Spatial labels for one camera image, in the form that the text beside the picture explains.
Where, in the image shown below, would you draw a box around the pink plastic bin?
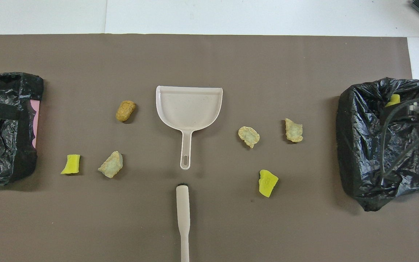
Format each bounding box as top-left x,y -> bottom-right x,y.
31,100 -> 41,149

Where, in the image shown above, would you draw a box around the brown paper table mat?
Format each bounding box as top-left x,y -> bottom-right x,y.
0,34 -> 419,262

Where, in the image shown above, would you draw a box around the beige plastic dustpan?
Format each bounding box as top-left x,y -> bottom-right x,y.
156,86 -> 223,170

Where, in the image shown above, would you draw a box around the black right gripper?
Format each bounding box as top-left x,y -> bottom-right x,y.
386,96 -> 419,123

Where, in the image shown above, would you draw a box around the beige hand brush black bristles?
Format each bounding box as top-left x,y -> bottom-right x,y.
176,182 -> 191,262

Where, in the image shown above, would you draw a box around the yellow sponge piece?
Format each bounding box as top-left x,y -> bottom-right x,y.
259,169 -> 279,198
60,154 -> 81,175

